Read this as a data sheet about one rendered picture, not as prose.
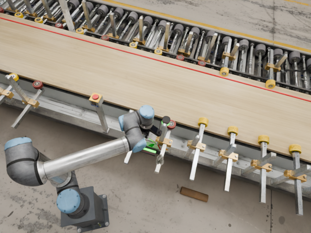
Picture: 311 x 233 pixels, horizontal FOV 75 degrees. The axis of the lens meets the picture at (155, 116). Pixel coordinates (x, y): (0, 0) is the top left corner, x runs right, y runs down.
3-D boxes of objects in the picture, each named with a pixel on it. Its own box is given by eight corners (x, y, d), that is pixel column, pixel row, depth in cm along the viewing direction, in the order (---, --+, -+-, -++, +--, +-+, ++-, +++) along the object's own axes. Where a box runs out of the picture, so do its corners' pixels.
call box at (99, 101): (100, 108, 146) (97, 102, 139) (90, 106, 146) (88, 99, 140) (103, 101, 149) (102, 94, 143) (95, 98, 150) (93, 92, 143)
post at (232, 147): (214, 168, 180) (236, 148, 139) (210, 167, 180) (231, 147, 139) (215, 164, 182) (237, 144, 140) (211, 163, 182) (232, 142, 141)
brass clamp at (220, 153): (234, 162, 155) (237, 161, 151) (217, 157, 156) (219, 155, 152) (235, 155, 158) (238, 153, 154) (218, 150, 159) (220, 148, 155)
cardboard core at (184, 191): (207, 201, 219) (180, 193, 222) (205, 202, 226) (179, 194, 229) (208, 194, 223) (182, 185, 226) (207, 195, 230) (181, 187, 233)
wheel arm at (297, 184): (300, 216, 138) (304, 215, 135) (295, 214, 138) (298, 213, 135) (296, 150, 163) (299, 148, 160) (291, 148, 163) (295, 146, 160)
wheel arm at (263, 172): (263, 204, 140) (266, 203, 137) (258, 202, 141) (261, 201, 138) (264, 140, 165) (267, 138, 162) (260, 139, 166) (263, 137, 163)
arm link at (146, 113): (135, 106, 120) (151, 101, 123) (135, 117, 131) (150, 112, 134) (141, 119, 116) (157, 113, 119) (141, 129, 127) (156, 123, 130)
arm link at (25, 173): (4, 192, 85) (149, 142, 110) (1, 165, 91) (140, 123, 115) (15, 198, 95) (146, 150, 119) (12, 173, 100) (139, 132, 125)
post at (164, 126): (160, 151, 185) (166, 127, 143) (156, 150, 185) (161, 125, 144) (161, 148, 187) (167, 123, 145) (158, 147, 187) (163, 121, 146)
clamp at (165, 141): (170, 147, 169) (171, 145, 164) (154, 143, 170) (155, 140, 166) (171, 141, 172) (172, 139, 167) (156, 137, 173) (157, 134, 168)
